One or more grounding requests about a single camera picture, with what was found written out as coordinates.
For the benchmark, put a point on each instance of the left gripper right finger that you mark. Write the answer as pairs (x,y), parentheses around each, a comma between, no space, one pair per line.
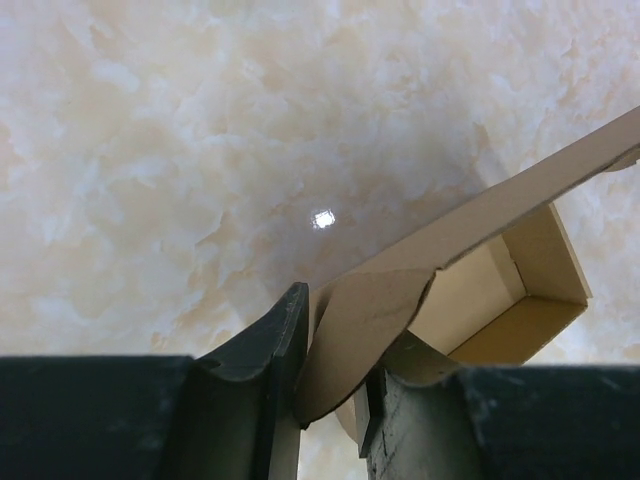
(421,415)

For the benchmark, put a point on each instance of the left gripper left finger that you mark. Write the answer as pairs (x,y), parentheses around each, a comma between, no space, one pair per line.
(224,415)

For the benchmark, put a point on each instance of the brown cardboard box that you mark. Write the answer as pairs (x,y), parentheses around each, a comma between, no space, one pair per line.
(491,282)

